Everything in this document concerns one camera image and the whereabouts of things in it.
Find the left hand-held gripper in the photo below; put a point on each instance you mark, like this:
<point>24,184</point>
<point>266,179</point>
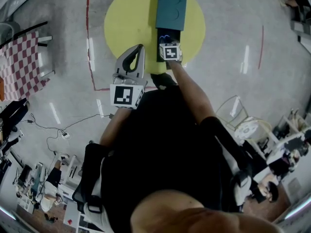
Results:
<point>124,96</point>

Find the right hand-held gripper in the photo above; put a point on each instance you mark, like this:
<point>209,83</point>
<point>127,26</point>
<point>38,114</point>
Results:
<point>170,52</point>

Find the dark teal box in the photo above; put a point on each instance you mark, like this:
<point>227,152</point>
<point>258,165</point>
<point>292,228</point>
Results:
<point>170,8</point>

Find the person's left forearm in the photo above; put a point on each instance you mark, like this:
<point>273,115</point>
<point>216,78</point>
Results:
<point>114,127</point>

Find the person's right forearm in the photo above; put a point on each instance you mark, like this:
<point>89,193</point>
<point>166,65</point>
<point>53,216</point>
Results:
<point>189,93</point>

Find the white shelf unit with items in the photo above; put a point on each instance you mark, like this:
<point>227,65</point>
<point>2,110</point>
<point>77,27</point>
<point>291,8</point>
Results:
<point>291,139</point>

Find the person's shoe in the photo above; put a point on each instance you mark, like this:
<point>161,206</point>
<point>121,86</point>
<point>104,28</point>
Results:
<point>161,79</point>

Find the round table yellow-green tablecloth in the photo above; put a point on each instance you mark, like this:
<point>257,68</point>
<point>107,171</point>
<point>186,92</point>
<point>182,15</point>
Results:
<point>126,25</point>

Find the red floor tape line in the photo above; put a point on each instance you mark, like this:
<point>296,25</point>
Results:
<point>88,33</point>

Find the person's black clothing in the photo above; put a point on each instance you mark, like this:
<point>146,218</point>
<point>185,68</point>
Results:
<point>165,142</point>

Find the white power strip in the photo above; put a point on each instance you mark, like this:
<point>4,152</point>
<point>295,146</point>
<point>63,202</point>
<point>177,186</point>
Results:
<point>65,135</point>

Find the round patterned white cushion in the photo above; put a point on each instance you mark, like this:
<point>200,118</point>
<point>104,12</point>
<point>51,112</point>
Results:
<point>246,130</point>

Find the table with red checkered cloth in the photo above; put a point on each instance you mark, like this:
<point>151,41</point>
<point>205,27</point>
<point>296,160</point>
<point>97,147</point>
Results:
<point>22,62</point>

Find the pale green chair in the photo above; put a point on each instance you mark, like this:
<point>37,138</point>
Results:
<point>9,29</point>

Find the orange tray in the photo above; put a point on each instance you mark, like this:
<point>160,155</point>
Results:
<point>1,88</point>

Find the person's face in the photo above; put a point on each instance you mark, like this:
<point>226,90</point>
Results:
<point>194,215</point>

